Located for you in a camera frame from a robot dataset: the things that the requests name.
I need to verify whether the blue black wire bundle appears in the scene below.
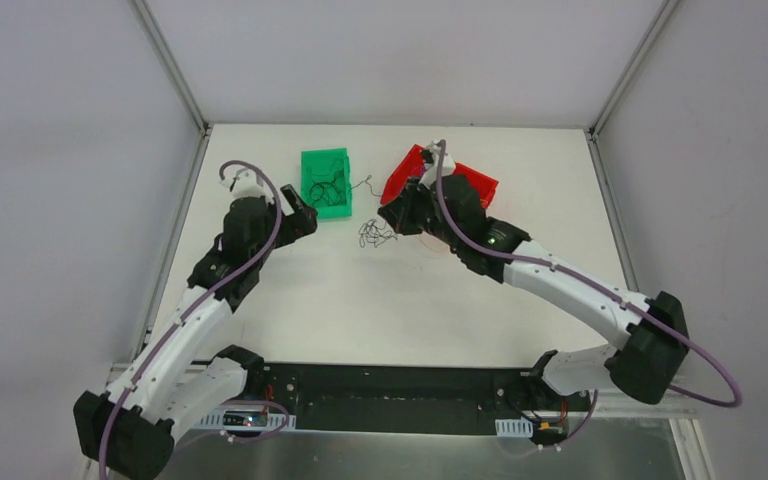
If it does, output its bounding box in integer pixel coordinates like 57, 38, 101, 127
357, 219, 400, 250

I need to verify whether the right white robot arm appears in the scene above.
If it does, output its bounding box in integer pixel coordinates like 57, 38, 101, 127
378, 175, 689, 410

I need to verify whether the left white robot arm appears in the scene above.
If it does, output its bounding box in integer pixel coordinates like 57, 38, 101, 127
73, 185, 317, 479

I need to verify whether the red plastic double bin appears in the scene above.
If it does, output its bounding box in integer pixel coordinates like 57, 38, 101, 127
379, 144, 499, 208

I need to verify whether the green plastic bin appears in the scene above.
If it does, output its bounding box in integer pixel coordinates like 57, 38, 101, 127
300, 148, 352, 220

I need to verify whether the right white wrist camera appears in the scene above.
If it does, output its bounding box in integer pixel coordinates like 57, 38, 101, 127
419, 139, 456, 188

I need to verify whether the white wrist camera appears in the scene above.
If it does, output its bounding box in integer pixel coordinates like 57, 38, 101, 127
419, 139, 456, 188
220, 166, 274, 203

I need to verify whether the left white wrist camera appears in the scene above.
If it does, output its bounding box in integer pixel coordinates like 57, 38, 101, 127
220, 166, 274, 203

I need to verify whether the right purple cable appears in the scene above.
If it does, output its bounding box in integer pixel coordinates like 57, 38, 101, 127
433, 139, 744, 458

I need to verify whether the purple cable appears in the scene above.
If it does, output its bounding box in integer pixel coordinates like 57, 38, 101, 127
433, 139, 744, 458
97, 160, 291, 480

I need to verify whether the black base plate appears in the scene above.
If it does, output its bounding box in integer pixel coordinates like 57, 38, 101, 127
223, 362, 591, 436

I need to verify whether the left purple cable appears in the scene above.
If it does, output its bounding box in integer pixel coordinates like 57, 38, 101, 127
97, 160, 291, 480

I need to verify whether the aluminium frame rail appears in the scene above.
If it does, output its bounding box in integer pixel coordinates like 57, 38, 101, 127
590, 384, 700, 419

